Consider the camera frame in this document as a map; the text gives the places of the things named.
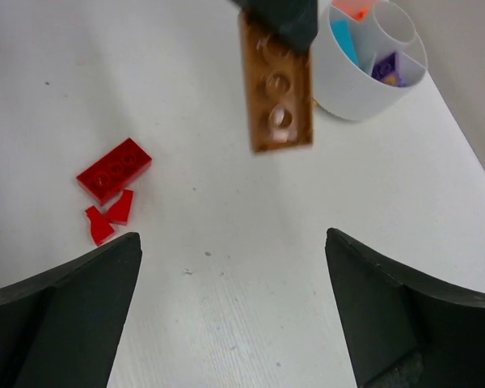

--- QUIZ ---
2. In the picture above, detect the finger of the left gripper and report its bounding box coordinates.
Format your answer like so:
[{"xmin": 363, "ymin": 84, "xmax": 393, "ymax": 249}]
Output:
[{"xmin": 234, "ymin": 0, "xmax": 318, "ymax": 54}]

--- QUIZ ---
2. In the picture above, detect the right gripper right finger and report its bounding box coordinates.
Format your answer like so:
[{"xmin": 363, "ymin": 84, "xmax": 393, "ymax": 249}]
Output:
[{"xmin": 325, "ymin": 228, "xmax": 485, "ymax": 387}]

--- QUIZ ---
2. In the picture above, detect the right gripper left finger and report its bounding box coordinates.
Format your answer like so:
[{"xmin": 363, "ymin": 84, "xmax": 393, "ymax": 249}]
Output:
[{"xmin": 0, "ymin": 232, "xmax": 141, "ymax": 387}]

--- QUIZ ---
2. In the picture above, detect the long teal lego brick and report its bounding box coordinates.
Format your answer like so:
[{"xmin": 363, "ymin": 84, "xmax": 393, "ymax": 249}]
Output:
[{"xmin": 331, "ymin": 20, "xmax": 359, "ymax": 66}]

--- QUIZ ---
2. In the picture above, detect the brown lego plate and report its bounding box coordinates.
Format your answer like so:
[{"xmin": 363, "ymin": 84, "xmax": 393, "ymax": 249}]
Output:
[{"xmin": 238, "ymin": 11, "xmax": 314, "ymax": 153}]

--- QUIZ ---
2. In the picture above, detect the orange lego brick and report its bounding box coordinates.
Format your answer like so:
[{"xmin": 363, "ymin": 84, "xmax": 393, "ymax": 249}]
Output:
[{"xmin": 332, "ymin": 0, "xmax": 377, "ymax": 22}]

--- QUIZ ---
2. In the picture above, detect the white round divided container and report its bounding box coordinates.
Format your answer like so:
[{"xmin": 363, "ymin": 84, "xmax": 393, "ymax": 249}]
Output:
[{"xmin": 311, "ymin": 1, "xmax": 428, "ymax": 121}]

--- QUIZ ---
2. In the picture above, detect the purple oval lego plate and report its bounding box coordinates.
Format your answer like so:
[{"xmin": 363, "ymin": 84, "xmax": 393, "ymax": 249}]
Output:
[{"xmin": 371, "ymin": 52, "xmax": 407, "ymax": 87}]

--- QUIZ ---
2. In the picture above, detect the red rectangular lego brick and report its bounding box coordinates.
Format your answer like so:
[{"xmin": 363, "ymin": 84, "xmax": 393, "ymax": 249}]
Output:
[{"xmin": 76, "ymin": 137, "xmax": 152, "ymax": 205}]

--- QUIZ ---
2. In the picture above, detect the red sloped lego piece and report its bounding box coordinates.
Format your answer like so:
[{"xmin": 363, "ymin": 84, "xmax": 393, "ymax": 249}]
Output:
[{"xmin": 104, "ymin": 189, "xmax": 134, "ymax": 226}]

